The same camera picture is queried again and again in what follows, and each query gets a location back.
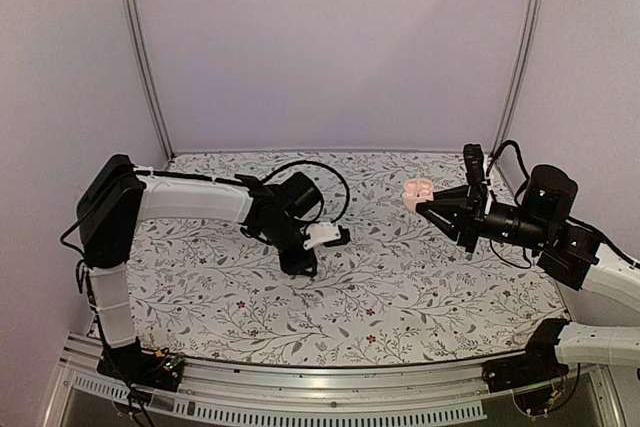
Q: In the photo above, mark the right aluminium corner post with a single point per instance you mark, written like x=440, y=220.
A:
x=516, y=82

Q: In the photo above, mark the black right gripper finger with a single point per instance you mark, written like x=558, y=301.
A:
x=452, y=218
x=460, y=193

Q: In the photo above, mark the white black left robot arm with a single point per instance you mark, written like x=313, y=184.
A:
x=123, y=195

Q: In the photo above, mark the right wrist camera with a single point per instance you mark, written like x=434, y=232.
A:
x=474, y=161

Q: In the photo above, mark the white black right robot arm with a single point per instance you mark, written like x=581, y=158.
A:
x=579, y=257

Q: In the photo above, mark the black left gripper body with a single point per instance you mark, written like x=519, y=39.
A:
x=290, y=264

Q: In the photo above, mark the pink earbuds charging case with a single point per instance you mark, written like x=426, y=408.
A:
x=416, y=191

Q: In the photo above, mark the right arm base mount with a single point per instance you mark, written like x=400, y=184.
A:
x=538, y=381

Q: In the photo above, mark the left aluminium corner post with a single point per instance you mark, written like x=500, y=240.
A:
x=145, y=71

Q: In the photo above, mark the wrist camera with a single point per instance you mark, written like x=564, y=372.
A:
x=474, y=161
x=325, y=234

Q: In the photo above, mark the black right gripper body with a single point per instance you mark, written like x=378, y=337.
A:
x=470, y=237

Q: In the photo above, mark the aluminium front rail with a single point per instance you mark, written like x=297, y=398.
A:
x=219, y=393

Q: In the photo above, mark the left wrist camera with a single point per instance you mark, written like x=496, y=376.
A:
x=325, y=234

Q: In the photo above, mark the aluminium corner post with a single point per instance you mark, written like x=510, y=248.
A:
x=516, y=82
x=145, y=71

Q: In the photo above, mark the floral patterned table mat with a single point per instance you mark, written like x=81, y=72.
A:
x=400, y=292

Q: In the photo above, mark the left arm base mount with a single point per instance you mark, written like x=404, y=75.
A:
x=133, y=365

